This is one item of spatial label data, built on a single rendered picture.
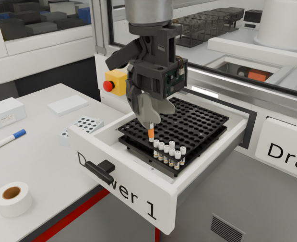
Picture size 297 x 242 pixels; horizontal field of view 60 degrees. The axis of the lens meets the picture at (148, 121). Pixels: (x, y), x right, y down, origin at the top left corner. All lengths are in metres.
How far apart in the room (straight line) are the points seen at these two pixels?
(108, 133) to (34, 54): 0.71
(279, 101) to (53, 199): 0.56
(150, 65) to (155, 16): 0.08
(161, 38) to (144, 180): 0.24
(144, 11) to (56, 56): 0.95
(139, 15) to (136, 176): 0.26
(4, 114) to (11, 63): 0.31
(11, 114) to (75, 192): 0.43
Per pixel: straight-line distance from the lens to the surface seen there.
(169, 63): 0.42
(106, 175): 0.48
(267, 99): 0.65
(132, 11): 0.41
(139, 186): 0.47
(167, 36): 0.40
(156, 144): 0.55
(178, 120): 0.65
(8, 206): 0.65
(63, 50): 1.33
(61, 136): 0.81
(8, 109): 0.99
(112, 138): 0.66
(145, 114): 0.49
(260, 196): 0.80
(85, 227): 0.77
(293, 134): 0.65
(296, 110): 0.64
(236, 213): 0.89
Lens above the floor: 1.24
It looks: 32 degrees down
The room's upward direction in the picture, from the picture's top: straight up
